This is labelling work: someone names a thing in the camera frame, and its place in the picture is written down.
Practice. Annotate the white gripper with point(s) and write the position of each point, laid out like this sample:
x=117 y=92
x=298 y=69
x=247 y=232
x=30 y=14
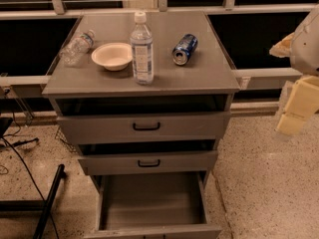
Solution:
x=306 y=50

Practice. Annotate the clear water bottle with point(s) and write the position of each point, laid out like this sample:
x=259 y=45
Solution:
x=142 y=50

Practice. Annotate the grey middle drawer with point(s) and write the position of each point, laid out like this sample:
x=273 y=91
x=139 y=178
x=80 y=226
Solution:
x=110 y=164

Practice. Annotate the grey drawer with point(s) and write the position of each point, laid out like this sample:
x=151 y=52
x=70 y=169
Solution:
x=110 y=164
x=153 y=206
x=142 y=128

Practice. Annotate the grey drawer cabinet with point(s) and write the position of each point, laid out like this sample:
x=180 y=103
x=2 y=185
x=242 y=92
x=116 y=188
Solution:
x=204 y=84

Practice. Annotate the grey bottom drawer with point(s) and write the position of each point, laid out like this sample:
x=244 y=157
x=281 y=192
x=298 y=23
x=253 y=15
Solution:
x=153 y=206

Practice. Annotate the grey top drawer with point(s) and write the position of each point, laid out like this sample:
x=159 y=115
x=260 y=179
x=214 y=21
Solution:
x=142 y=128

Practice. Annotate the crushed clear plastic bottle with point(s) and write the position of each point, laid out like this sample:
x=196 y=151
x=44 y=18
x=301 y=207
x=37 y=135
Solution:
x=77 y=48

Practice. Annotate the blue soda can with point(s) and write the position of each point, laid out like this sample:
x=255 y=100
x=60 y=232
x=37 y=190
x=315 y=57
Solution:
x=184 y=49

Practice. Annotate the white paper bowl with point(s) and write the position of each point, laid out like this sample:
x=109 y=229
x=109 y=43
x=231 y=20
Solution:
x=113 y=56

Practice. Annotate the black metal stand leg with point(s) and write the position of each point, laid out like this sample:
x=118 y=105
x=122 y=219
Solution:
x=42 y=206

